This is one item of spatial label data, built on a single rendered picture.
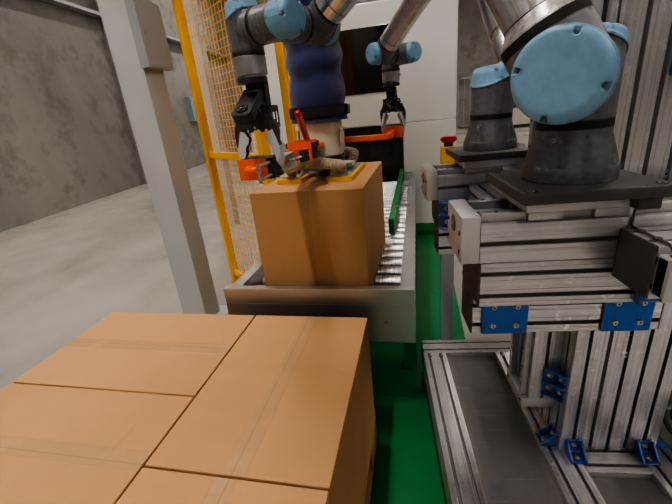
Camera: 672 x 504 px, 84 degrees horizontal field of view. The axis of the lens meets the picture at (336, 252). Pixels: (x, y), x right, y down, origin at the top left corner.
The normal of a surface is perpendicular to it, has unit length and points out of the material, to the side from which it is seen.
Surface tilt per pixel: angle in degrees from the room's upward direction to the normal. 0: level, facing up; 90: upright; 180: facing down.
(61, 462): 0
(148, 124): 90
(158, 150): 90
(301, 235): 90
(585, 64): 97
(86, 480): 0
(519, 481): 0
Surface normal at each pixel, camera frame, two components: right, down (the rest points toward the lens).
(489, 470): -0.10, -0.93
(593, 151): -0.09, 0.07
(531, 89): -0.52, 0.44
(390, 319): -0.19, 0.37
